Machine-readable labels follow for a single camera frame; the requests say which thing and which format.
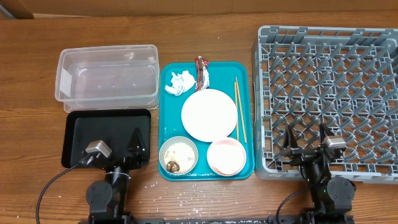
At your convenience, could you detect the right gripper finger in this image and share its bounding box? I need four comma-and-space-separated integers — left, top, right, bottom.
283, 125, 299, 149
319, 123, 335, 139

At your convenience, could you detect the pink small bowl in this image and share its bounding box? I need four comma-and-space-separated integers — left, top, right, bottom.
206, 137, 247, 177

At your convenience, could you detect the white round plate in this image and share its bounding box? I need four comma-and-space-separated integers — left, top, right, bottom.
181, 89, 238, 142

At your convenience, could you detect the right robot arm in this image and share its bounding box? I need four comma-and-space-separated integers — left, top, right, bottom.
275, 123, 356, 223

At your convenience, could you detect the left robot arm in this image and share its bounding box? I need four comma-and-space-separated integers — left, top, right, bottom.
84, 128, 147, 224

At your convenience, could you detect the grey dishwasher rack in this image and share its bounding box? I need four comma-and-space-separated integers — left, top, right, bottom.
252, 26, 397, 184

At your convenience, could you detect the grey bowl with rice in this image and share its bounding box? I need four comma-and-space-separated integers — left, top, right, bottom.
159, 136, 198, 176

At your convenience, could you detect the black plastic tray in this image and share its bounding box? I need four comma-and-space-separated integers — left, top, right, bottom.
61, 109, 151, 168

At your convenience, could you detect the right wooden chopstick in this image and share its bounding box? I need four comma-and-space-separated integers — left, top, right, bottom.
235, 77, 248, 143

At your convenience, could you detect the wooden chopstick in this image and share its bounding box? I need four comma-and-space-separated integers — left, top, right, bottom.
235, 77, 248, 143
234, 81, 239, 141

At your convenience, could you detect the teal serving tray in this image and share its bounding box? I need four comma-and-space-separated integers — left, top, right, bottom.
159, 62, 255, 181

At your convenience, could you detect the clear plastic bin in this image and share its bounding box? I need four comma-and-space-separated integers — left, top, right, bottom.
55, 44, 160, 113

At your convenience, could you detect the crumpled white tissue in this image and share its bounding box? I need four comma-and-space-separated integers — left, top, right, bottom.
165, 70, 196, 96

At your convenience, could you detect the left wooden chopstick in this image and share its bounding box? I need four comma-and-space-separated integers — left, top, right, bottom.
234, 81, 239, 141

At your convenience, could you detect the red foil snack wrapper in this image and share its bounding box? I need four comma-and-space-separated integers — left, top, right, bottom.
195, 56, 210, 91

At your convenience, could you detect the right camera cable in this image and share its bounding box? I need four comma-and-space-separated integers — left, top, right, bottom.
275, 186, 312, 224

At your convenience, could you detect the camera cable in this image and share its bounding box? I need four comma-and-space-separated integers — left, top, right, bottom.
35, 155, 94, 224
275, 186, 312, 224

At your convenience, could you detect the left camera cable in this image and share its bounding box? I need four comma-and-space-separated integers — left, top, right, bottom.
35, 155, 94, 224

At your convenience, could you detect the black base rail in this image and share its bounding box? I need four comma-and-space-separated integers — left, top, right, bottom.
133, 215, 315, 224

